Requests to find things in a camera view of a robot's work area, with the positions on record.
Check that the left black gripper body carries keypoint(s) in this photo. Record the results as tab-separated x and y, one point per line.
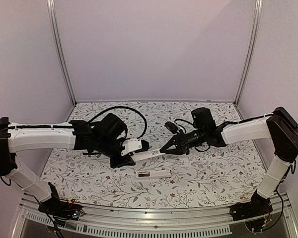
106	148

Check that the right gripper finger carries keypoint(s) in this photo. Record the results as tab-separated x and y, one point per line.
171	144
177	151

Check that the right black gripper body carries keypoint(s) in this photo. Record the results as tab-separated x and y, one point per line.
183	144

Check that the white remote control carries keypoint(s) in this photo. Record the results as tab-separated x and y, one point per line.
157	174

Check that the gold battery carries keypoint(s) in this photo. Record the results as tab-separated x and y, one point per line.
143	174

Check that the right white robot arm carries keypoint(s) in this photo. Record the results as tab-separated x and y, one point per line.
278	126

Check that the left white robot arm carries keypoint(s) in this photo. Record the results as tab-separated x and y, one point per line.
100	137

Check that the floral table mat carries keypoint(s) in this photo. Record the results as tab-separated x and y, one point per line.
207	176

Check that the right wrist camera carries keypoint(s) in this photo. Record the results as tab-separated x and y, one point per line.
172	127

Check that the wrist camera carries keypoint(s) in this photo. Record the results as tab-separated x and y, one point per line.
172	127
134	145

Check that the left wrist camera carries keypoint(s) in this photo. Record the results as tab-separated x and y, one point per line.
134	145

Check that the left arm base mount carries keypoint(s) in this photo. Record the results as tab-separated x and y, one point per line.
66	210

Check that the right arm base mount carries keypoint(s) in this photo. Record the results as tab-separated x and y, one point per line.
241	211

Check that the front aluminium rail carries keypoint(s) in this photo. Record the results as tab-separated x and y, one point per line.
203	222

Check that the right aluminium frame post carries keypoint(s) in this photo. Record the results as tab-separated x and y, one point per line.
250	50

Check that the aluminium frame post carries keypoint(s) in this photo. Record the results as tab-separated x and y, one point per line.
250	50
59	50

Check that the left aluminium frame post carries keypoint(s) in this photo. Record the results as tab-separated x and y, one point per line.
59	50

